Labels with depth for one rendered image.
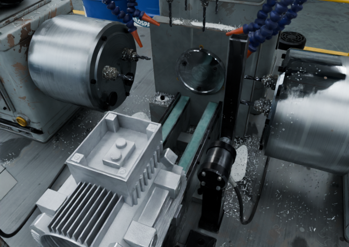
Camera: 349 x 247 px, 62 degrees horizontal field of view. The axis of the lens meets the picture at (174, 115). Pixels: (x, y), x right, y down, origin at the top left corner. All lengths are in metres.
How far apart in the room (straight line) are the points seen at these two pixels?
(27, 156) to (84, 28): 0.45
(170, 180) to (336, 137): 0.31
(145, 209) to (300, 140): 0.32
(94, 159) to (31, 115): 0.50
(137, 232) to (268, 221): 0.42
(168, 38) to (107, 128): 0.38
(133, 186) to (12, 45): 0.54
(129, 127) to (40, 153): 0.52
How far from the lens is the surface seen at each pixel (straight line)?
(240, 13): 0.86
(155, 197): 0.48
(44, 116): 0.98
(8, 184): 0.61
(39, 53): 0.82
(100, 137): 0.51
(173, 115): 0.83
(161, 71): 0.89
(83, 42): 0.75
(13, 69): 0.87
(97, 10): 2.79
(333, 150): 0.62
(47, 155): 0.98
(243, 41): 0.49
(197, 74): 0.83
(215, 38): 0.77
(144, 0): 2.30
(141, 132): 0.51
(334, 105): 0.60
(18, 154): 1.03
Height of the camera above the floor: 1.47
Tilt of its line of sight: 42 degrees down
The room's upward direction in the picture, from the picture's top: 2 degrees counter-clockwise
